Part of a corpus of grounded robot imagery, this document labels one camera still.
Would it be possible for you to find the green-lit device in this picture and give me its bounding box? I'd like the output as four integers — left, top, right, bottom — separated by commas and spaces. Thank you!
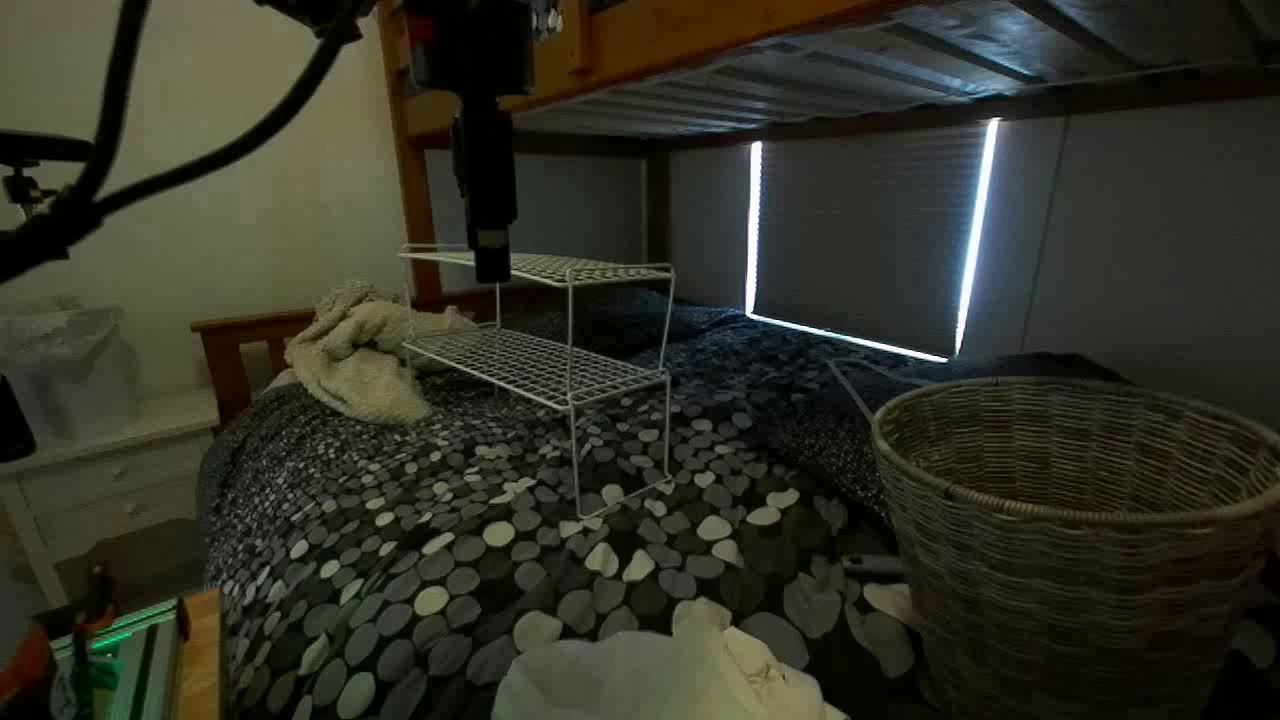
44, 597, 182, 720

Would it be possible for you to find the white two-tier wire rack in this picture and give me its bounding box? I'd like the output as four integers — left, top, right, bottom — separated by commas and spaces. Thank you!
397, 242, 680, 506

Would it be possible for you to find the white crumpled cloth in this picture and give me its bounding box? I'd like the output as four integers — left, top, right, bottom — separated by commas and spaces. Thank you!
486, 597, 852, 720

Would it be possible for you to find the woven wicker basket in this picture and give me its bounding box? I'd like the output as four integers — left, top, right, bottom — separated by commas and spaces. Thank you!
868, 372, 1280, 720

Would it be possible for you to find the white dresser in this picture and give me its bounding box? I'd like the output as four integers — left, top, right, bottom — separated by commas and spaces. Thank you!
0, 383, 224, 612

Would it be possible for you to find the grey window blind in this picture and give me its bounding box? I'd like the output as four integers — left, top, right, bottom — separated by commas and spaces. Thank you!
739, 116, 1004, 368

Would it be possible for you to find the dark pillow with small dots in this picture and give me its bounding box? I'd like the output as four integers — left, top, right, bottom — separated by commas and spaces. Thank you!
504, 286, 1137, 524

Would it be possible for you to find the white bag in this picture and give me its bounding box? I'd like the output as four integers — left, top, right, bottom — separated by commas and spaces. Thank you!
0, 298, 144, 445

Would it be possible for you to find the white clothes hanger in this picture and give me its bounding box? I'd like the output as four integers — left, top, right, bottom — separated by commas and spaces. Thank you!
825, 357, 885, 427

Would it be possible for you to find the wooden bunk bed frame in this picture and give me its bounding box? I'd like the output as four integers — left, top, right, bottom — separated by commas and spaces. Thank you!
190, 0, 1280, 434

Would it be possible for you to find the wooden board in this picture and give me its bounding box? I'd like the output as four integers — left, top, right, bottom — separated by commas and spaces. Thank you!
172, 583, 227, 720

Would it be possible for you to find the cream crumpled blanket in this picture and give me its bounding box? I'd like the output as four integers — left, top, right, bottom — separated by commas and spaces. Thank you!
280, 286, 476, 427

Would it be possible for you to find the black tripod mount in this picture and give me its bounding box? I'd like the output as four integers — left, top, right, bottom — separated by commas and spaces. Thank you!
0, 130, 98, 225

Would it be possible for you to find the dark bunk slat base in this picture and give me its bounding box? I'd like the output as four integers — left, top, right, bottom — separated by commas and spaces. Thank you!
512, 0, 1280, 151

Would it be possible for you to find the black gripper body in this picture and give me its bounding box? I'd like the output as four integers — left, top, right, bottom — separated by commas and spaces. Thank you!
446, 92, 522, 251

